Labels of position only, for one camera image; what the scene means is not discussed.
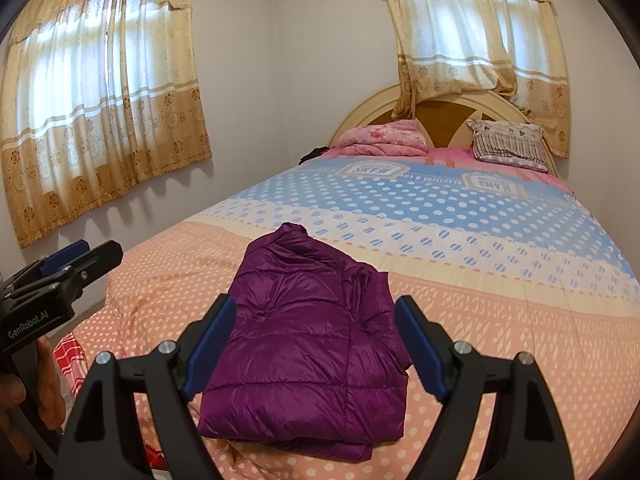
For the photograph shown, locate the striped grey pillow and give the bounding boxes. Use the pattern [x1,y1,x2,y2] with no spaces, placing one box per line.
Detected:
[466,119,552,174]

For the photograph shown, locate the polka dot duvet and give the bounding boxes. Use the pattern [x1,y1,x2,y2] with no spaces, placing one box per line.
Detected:
[73,157,639,479]

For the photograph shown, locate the cream wooden headboard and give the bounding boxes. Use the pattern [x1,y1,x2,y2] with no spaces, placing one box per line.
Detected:
[329,84,528,150]

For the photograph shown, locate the red plaid bed sheet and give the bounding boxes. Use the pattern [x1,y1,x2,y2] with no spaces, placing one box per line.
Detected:
[53,333,168,471]

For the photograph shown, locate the folded pink blanket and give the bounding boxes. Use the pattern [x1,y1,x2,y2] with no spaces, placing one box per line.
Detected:
[335,119,430,157]

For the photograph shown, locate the beige curtain behind headboard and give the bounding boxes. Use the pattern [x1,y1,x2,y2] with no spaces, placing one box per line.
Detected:
[385,0,570,158]

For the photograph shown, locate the beige curtain side window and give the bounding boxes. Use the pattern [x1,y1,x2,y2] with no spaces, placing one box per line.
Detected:
[1,0,212,247]

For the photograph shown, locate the purple hooded puffer jacket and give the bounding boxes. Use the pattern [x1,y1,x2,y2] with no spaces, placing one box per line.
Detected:
[198,223,411,463]

